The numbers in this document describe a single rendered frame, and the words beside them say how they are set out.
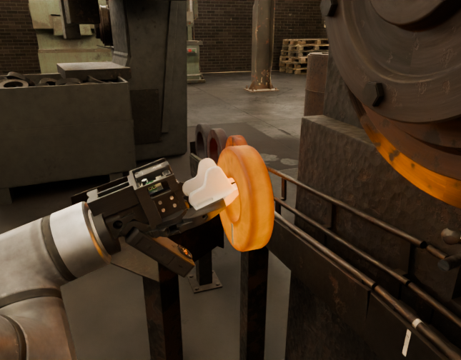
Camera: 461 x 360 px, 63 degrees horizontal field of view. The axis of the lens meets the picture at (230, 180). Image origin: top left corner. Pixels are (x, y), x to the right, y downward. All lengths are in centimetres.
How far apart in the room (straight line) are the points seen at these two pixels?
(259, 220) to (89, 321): 125
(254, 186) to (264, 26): 699
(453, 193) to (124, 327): 134
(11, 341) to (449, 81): 43
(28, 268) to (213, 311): 118
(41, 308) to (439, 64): 46
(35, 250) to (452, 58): 46
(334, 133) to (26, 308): 59
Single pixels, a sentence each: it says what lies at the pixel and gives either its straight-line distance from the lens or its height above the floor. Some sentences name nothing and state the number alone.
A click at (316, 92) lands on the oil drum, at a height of 58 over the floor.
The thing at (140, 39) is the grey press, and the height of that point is 100.
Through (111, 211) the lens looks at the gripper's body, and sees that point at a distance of 50.
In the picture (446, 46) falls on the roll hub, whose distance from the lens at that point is 36.
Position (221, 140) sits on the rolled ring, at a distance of 122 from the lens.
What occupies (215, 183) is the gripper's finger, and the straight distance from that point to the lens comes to 51.
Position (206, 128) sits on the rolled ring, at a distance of 142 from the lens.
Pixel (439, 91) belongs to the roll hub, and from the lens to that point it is 35.
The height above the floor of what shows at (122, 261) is 60.
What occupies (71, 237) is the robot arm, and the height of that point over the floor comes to 82.
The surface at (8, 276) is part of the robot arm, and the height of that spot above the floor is 79.
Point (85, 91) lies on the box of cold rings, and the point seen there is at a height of 70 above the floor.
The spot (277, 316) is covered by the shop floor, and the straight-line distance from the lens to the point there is 161.
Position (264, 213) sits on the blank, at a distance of 49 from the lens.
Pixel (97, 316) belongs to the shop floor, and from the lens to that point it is 168.
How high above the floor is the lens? 105
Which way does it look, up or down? 21 degrees down
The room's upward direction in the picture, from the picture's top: straight up
